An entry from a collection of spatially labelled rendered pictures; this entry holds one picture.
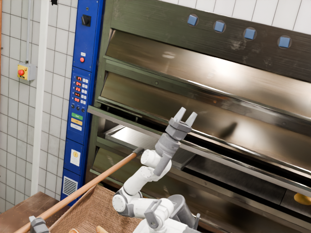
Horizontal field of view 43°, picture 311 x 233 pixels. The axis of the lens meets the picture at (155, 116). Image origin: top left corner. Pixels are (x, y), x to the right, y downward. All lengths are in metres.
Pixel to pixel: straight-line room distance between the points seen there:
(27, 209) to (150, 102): 1.18
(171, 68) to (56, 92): 0.89
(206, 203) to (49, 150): 1.20
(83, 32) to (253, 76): 1.05
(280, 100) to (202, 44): 0.49
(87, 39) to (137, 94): 0.45
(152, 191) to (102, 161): 0.40
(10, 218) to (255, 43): 1.89
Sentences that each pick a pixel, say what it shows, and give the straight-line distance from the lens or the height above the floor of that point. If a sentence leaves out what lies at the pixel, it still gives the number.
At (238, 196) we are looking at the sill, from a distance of 2.26.
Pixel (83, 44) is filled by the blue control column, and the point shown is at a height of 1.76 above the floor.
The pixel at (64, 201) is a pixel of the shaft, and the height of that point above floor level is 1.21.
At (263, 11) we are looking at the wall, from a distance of 1.99.
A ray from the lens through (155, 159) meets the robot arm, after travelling 1.62.
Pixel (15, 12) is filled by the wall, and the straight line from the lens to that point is 2.84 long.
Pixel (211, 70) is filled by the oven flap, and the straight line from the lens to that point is 2.10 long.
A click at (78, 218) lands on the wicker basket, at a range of 2.70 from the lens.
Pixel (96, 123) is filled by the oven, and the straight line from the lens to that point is 2.54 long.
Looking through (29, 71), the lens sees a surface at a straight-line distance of 2.74.
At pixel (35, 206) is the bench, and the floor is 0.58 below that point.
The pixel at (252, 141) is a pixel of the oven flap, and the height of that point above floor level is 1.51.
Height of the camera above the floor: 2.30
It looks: 22 degrees down
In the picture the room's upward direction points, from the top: 10 degrees clockwise
